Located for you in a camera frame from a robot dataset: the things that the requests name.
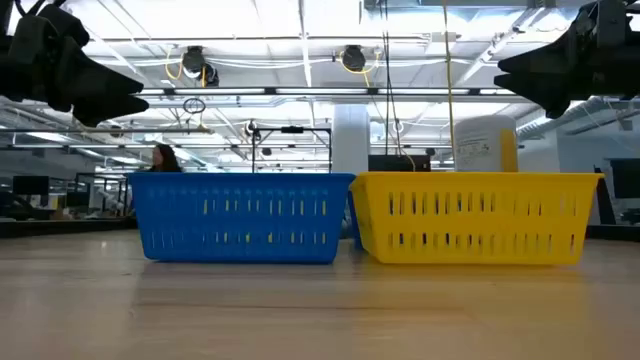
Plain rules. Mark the dark wide background monitor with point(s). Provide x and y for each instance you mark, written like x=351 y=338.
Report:
x=627 y=177

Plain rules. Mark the black background robot frame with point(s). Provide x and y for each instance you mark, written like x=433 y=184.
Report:
x=292 y=129

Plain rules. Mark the grey horizontal pipe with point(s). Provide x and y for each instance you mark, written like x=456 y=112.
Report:
x=150 y=130

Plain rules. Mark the white wipes canister yellow label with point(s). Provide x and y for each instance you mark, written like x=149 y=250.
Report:
x=480 y=145

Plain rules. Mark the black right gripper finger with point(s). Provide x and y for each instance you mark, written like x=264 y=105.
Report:
x=555 y=57
x=555 y=92

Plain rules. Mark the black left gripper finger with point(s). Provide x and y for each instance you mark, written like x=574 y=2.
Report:
x=110 y=107
x=100 y=80

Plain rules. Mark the small dark background monitor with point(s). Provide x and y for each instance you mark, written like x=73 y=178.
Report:
x=30 y=185

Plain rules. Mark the black slanted stand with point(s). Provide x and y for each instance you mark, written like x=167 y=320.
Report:
x=605 y=200

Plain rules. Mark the white building column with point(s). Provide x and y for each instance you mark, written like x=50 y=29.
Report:
x=350 y=140

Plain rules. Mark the person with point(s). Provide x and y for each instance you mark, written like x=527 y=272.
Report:
x=165 y=160

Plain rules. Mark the blue plastic slotted basket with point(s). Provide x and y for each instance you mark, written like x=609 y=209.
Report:
x=356 y=225
x=175 y=222

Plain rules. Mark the long linear light fixture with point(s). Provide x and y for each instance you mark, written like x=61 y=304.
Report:
x=270 y=91

